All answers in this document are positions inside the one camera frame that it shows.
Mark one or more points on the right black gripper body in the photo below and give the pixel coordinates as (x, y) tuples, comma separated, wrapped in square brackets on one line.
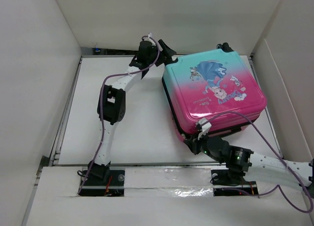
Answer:
[(198, 146)]

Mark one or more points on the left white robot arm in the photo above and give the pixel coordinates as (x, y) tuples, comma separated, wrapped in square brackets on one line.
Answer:
[(112, 103)]

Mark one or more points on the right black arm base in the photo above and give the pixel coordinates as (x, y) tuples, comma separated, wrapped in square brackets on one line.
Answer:
[(226, 184)]

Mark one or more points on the aluminium front rail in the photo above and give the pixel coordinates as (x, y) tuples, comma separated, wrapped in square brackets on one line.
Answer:
[(46, 164)]

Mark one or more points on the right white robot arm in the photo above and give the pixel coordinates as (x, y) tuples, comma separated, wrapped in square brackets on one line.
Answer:
[(244, 165)]

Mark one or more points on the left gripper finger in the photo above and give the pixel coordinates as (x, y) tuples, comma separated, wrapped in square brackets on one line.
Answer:
[(170, 51), (170, 61)]

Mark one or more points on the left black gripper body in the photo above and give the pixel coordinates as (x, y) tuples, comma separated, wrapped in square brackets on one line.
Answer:
[(162, 56)]

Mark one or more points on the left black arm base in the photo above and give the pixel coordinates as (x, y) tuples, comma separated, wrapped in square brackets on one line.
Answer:
[(113, 186)]

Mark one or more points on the pink and teal kids suitcase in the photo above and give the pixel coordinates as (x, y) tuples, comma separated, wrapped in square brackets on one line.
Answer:
[(215, 85)]

